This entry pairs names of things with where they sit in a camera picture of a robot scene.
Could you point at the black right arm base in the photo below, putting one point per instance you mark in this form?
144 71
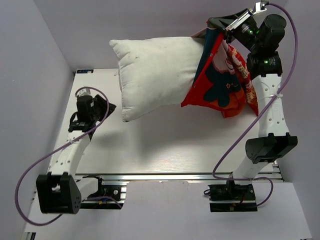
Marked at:
224 198

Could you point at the aluminium table edge rail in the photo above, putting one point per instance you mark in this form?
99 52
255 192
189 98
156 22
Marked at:
169 177

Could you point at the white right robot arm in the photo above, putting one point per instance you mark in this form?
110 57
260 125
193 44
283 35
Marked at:
264 64

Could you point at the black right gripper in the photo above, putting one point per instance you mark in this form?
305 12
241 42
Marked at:
229 22

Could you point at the red patterned pillowcase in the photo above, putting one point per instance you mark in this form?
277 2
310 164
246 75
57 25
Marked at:
222 81

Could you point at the white pillow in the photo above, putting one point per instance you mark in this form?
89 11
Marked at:
155 72

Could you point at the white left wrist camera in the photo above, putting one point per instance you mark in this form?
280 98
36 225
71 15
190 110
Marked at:
84 93

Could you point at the blue left table label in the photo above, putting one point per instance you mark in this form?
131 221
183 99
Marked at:
84 71

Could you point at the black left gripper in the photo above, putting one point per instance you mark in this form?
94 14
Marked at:
102 103

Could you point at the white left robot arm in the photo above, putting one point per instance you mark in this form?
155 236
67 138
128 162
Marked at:
58 191

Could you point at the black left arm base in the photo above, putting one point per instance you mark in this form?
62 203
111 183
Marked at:
105 193

